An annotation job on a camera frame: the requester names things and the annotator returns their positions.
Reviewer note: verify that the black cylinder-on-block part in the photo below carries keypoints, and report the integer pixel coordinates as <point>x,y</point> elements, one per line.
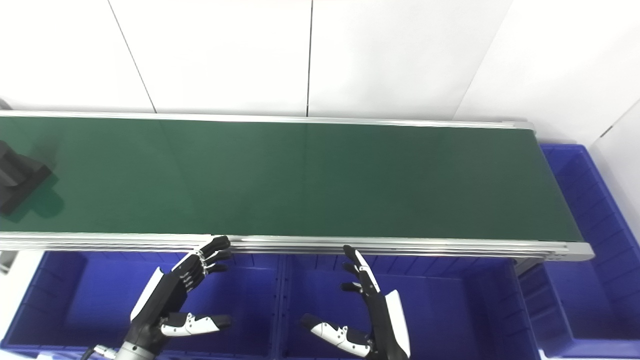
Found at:
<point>20,175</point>

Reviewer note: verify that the blue plastic bin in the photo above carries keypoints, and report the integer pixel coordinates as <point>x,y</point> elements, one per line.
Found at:
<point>580,250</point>
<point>90,300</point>
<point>450,310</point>

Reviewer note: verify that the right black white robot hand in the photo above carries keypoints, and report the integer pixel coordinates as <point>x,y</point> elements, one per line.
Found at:
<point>382,320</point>

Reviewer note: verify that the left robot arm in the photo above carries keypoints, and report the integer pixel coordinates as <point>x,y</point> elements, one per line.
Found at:
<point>131,353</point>

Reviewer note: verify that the green conveyor belt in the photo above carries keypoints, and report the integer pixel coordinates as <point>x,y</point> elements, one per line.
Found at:
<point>300,180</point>

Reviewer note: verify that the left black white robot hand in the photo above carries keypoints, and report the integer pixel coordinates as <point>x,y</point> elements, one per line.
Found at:
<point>160,295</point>

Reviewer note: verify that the grey conveyor support leg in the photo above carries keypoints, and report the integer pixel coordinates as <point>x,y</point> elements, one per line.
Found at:
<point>527,266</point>
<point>6,261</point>

